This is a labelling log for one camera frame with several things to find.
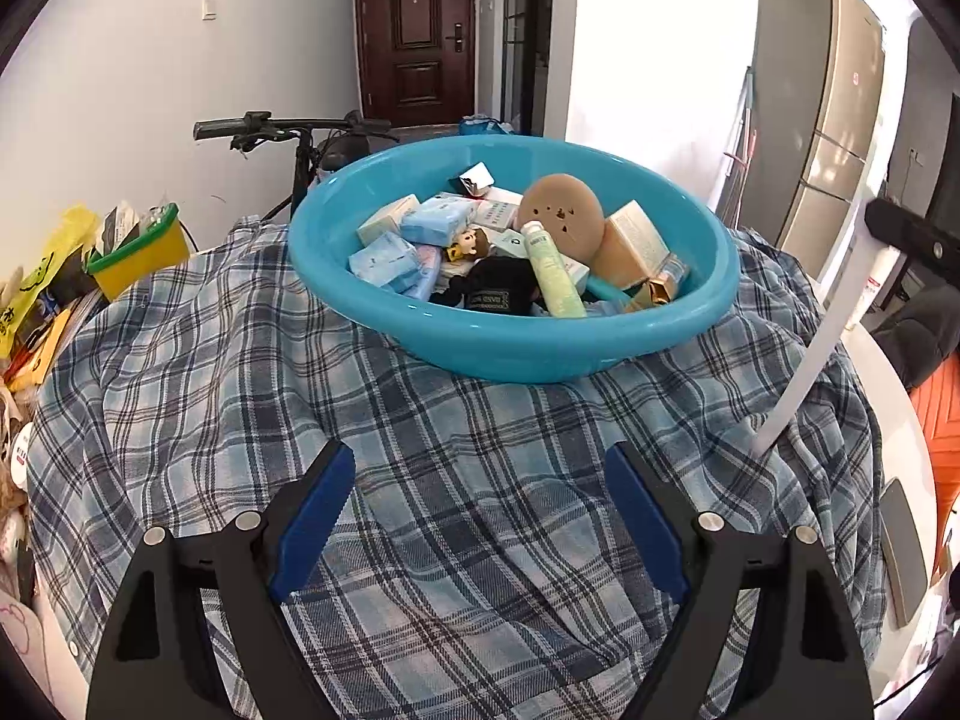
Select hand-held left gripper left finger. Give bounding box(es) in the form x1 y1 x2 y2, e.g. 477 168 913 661
86 439 357 720

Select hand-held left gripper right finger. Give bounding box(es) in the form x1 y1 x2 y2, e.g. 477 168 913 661
604 441 875 720

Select blue plastic basin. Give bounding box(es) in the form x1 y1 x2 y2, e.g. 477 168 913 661
289 136 740 385

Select green cream tube white cap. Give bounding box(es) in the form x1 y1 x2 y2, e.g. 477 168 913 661
521 221 588 318

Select black fabric pouch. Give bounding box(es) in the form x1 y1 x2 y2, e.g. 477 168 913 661
431 255 541 312

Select round tan powder puff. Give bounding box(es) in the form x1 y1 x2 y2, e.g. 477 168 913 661
516 174 605 265

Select blue plaid cloth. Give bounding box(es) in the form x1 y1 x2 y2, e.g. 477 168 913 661
26 214 890 720

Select light blue tube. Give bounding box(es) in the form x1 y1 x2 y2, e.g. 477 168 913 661
585 274 631 308

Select orange and blue box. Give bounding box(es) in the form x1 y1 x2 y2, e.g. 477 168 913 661
622 255 687 312

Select white stand pole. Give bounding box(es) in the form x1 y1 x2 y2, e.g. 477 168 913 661
750 187 882 458

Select grey flat tablet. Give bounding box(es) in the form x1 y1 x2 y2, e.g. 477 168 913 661
877 480 931 631

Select white jar red label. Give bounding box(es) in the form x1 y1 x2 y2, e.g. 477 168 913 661
11 424 35 496

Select orange seat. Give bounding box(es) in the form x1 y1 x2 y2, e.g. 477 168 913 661
907 356 960 541

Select white cardboard box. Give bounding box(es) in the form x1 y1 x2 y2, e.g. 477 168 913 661
356 195 421 247

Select yellow container green rim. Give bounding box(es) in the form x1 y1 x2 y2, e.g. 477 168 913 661
86 202 190 302

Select pink and white card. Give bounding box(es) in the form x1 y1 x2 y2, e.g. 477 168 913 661
0 589 53 698

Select yellow flat packet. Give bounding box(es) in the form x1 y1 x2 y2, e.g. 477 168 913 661
4 307 72 391

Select dark cloth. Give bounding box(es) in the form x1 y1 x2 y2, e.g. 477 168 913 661
874 285 960 391

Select black box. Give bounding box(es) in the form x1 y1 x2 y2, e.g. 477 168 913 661
45 255 98 308

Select white printed box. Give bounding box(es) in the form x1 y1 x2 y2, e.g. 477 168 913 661
472 191 526 230

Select white packets in container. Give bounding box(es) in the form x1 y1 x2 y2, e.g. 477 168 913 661
97 201 170 252

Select yellow plastic bag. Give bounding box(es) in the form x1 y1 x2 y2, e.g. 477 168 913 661
0 206 102 361

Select folded metal rack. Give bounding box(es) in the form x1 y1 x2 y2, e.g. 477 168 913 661
716 67 758 233

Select black bar device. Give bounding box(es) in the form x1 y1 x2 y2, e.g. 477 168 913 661
864 199 960 263

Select black bicycle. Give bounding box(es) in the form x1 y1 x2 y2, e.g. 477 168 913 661
193 111 398 222

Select silver refrigerator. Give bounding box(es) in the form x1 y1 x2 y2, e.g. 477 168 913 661
750 0 890 271

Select dark brown entrance door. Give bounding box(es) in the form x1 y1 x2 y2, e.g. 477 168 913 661
352 0 479 128

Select black framed glass door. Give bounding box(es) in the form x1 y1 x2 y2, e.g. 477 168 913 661
499 0 556 136

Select small doll keychain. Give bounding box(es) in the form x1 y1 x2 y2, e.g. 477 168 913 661
448 229 492 265

